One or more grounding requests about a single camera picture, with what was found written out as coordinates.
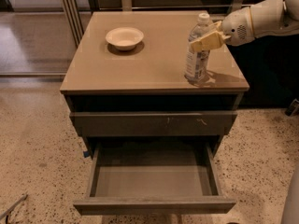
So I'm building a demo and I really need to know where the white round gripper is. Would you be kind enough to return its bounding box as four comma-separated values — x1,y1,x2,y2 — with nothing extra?
190,7,255,52

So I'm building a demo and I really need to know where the clear plastic bottle white cap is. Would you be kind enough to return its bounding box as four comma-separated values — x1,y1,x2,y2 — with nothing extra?
185,13,210,83

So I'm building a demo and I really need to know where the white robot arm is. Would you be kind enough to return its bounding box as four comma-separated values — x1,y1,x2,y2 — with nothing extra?
190,0,299,52

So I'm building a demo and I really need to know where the grey drawer cabinet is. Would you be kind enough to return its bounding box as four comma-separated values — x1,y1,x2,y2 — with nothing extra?
59,10,250,224

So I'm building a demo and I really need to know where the closed top drawer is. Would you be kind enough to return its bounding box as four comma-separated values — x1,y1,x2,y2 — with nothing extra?
70,111,237,137

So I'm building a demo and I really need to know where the open middle drawer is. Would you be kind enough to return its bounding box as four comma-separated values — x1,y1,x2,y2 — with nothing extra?
74,140,235,216

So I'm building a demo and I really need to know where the white ceramic bowl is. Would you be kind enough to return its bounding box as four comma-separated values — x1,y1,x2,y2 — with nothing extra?
106,27,144,51

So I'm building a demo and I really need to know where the blue tape piece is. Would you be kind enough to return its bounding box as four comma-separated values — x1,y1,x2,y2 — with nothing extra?
83,151,90,158

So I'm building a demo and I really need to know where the grey metal bar on floor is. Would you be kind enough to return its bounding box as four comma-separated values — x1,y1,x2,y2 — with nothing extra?
0,194,28,221

